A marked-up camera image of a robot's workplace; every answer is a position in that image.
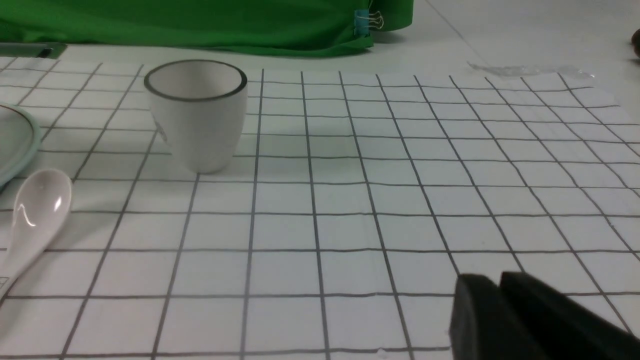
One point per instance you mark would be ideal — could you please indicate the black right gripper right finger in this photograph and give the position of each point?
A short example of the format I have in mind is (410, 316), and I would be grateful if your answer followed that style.
(564, 329)

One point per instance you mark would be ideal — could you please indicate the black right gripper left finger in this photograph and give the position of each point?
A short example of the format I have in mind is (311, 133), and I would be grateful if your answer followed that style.
(483, 326)

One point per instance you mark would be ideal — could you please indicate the white grid tablecloth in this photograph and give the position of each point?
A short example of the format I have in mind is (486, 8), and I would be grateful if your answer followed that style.
(338, 230)

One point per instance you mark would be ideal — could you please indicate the blue binder clip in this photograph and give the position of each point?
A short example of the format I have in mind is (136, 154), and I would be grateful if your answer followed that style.
(364, 21)

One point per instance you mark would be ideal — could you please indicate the green backdrop cloth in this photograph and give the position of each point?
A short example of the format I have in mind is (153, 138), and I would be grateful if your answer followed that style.
(281, 28)

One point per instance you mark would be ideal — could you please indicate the white cup with black rim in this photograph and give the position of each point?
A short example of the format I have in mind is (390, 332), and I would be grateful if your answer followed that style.
(199, 107)

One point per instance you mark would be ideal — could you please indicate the white spoon with characters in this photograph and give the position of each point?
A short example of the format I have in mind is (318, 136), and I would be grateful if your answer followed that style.
(41, 208)

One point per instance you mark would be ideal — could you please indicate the pale blue plate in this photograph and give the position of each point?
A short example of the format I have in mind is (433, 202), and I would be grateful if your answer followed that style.
(20, 139)

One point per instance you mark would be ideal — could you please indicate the green metal bar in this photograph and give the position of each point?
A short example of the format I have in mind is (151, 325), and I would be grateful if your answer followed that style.
(48, 50)

